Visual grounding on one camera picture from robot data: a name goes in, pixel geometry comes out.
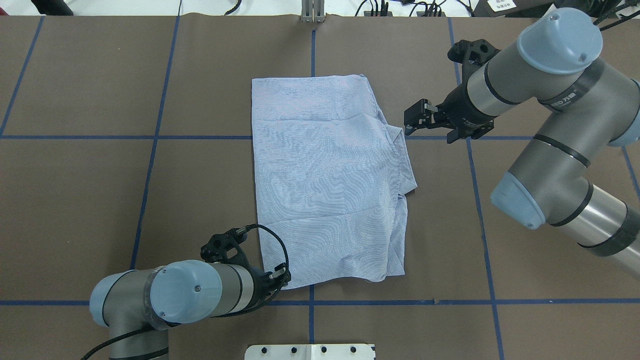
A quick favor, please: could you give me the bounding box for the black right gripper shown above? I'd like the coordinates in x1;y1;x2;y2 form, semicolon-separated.
403;39;500;144

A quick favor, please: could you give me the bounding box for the light blue striped shirt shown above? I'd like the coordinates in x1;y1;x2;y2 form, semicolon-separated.
251;74;418;290

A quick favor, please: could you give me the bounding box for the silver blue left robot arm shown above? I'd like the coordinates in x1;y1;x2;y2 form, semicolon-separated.
83;223;291;360

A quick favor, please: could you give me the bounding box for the aluminium frame post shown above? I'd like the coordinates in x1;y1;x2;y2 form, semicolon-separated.
301;0;326;24

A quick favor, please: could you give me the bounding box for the black labelled box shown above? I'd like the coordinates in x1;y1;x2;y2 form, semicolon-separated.
471;0;554;18

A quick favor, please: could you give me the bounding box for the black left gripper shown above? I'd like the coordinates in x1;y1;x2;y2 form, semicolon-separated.
199;226;291;311

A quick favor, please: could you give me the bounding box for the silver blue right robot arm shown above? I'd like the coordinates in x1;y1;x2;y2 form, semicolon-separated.
403;7;640;278

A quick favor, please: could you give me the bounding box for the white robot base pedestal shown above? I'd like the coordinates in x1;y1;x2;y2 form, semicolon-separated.
244;343;377;360

